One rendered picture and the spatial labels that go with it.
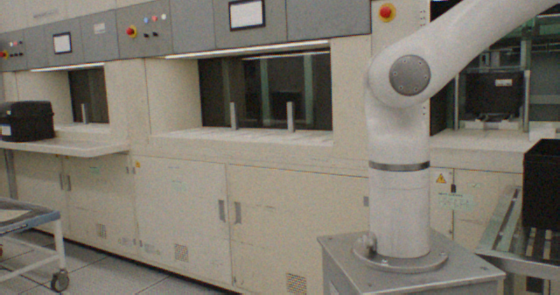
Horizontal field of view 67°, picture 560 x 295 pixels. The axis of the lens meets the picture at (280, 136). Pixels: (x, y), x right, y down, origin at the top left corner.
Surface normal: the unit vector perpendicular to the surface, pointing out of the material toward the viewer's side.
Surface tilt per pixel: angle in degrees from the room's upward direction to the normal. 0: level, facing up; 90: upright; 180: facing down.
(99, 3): 90
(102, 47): 90
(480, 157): 90
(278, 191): 90
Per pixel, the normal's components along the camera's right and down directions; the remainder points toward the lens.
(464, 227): -0.56, 0.14
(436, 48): 0.24, -0.25
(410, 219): 0.09, 0.13
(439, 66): 0.39, 0.00
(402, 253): -0.18, 0.14
